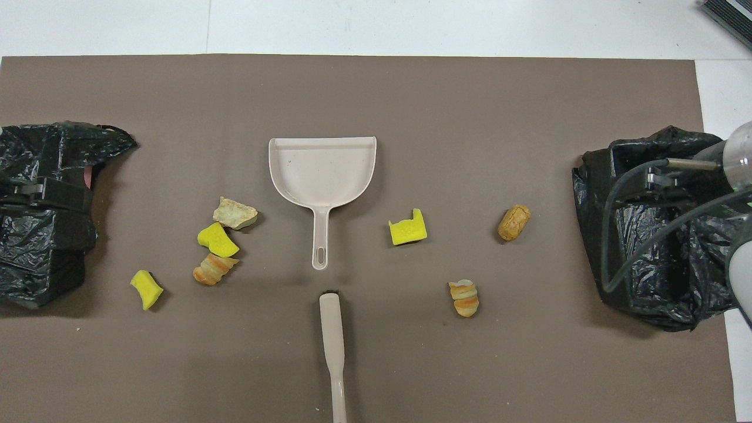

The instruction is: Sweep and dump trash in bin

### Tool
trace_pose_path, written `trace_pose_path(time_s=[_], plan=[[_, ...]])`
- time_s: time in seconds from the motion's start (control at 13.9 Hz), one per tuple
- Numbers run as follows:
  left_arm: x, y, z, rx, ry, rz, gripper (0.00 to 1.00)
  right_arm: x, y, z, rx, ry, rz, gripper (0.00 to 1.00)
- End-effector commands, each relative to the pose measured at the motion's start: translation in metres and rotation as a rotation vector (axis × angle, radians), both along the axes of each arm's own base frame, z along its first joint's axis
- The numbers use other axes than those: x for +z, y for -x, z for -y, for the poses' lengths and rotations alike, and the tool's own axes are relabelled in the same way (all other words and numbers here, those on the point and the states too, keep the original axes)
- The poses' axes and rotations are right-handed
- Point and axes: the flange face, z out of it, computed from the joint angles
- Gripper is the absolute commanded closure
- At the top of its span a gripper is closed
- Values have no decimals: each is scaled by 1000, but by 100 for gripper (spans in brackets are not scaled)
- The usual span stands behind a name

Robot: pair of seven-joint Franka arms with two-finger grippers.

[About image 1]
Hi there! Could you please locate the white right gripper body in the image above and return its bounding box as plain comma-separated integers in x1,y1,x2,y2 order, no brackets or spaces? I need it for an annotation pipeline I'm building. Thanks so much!
681,120,752,204

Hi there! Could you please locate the brown bread roll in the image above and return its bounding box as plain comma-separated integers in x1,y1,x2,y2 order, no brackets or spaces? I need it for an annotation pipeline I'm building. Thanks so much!
498,204,532,242

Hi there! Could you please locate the striped croissant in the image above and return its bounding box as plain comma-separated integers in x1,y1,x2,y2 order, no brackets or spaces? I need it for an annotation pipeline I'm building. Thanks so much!
448,279,480,318
192,253,240,287

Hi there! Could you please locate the beige bread chunk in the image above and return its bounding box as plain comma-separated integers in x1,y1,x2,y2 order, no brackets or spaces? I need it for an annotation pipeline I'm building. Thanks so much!
212,196,259,230

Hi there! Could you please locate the notched yellow sponge piece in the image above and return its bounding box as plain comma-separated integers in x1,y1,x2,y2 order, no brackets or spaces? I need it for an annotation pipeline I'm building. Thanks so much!
388,208,428,247

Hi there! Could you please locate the beige plastic dustpan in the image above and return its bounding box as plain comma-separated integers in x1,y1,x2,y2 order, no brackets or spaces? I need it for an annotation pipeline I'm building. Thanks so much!
268,136,377,271

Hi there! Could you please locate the beige hand brush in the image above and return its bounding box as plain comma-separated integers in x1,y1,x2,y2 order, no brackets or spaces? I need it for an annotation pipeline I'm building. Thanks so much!
318,288,350,423

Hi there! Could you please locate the black bag lined bin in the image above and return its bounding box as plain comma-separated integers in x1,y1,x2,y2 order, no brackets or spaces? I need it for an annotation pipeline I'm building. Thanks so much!
0,120,139,310
572,125,742,333

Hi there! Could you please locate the dark ribbed panel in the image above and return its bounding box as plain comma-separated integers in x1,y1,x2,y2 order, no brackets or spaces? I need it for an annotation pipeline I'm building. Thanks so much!
699,0,752,51

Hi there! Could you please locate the brown table mat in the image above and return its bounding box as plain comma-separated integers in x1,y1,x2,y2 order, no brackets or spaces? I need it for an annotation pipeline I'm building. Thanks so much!
0,54,738,423

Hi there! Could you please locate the dark right gripper cable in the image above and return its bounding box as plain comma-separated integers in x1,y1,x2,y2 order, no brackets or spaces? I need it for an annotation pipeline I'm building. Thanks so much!
600,156,752,293

